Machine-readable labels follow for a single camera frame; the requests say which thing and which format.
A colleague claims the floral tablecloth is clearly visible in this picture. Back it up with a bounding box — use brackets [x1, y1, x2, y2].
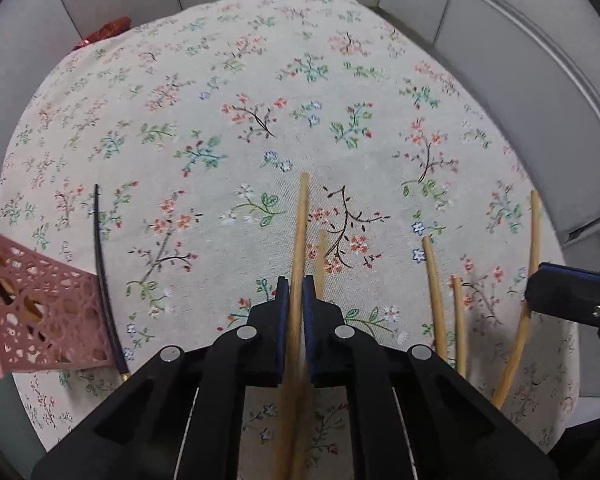
[0, 0, 581, 480]

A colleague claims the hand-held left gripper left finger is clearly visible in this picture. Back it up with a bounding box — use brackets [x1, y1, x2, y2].
[30, 276, 292, 480]

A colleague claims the trash bin with red bag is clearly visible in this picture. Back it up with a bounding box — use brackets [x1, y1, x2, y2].
[72, 16, 133, 53]

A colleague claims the black chopstick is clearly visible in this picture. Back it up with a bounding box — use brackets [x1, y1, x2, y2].
[93, 183, 132, 385]

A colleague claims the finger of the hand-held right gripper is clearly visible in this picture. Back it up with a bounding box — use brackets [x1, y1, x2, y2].
[524, 262, 600, 351]

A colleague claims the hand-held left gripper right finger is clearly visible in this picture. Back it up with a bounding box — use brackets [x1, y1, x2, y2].
[302, 274, 561, 480]

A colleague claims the pink perforated utensil holder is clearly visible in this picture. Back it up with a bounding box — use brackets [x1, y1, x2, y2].
[0, 220, 113, 378]

